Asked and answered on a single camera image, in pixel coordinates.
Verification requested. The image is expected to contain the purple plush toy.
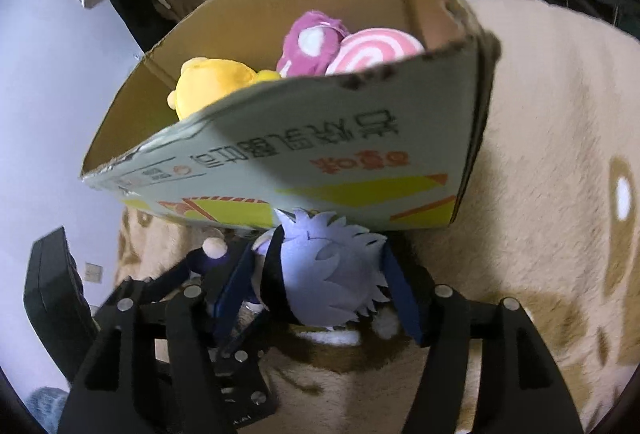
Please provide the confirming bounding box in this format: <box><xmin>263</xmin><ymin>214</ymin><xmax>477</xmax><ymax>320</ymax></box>
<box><xmin>276</xmin><ymin>10</ymin><xmax>351</xmax><ymax>79</ymax></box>

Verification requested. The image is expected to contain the beige patterned blanket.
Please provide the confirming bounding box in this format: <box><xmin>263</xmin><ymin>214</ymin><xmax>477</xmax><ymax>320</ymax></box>
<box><xmin>114</xmin><ymin>0</ymin><xmax>640</xmax><ymax>434</ymax></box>

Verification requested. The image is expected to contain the lavender haired plush doll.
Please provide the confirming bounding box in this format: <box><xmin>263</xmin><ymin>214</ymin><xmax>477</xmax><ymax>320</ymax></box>
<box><xmin>192</xmin><ymin>208</ymin><xmax>402</xmax><ymax>348</ymax></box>

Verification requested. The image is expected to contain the cardboard box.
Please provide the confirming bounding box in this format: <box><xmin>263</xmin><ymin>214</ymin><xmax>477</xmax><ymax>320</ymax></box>
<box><xmin>80</xmin><ymin>0</ymin><xmax>502</xmax><ymax>235</ymax></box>

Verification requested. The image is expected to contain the pink swirl plush cushion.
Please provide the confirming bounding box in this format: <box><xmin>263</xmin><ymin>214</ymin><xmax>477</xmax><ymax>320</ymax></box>
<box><xmin>325</xmin><ymin>28</ymin><xmax>426</xmax><ymax>76</ymax></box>

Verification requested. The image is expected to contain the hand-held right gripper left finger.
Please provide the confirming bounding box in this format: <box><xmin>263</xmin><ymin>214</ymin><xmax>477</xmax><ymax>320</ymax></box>
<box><xmin>57</xmin><ymin>251</ymin><xmax>258</xmax><ymax>434</ymax></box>

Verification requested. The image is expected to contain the black hanging garment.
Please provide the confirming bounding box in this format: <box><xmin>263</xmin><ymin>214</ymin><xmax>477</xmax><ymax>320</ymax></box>
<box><xmin>107</xmin><ymin>0</ymin><xmax>177</xmax><ymax>54</ymax></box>

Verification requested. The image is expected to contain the blue grey cloth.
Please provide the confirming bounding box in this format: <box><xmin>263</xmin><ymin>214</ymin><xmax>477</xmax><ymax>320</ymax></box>
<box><xmin>24</xmin><ymin>386</ymin><xmax>71</xmax><ymax>433</ymax></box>

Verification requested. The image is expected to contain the yellow plush toy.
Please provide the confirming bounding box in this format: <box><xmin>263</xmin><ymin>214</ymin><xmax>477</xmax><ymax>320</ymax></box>
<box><xmin>167</xmin><ymin>57</ymin><xmax>284</xmax><ymax>123</ymax></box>

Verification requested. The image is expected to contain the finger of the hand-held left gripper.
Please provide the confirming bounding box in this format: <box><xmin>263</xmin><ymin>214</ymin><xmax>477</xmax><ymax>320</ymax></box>
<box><xmin>134</xmin><ymin>258</ymin><xmax>207</xmax><ymax>304</ymax></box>
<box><xmin>220</xmin><ymin>229</ymin><xmax>290</xmax><ymax>356</ymax></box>

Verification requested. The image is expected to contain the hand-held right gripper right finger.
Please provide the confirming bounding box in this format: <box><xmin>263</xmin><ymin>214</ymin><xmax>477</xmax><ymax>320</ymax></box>
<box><xmin>382</xmin><ymin>246</ymin><xmax>583</xmax><ymax>434</ymax></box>

